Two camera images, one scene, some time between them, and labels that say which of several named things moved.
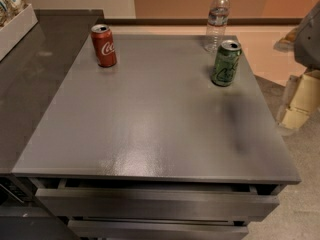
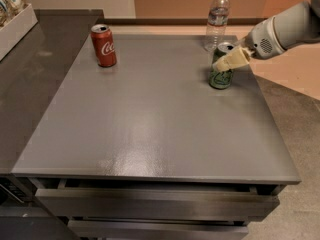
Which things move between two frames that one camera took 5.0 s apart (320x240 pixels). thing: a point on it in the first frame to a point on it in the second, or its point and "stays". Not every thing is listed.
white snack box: x=15 y=28 stays
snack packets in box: x=12 y=2 stays
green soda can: x=226 y=63 stays
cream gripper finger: x=301 y=98 to x=263 y=42
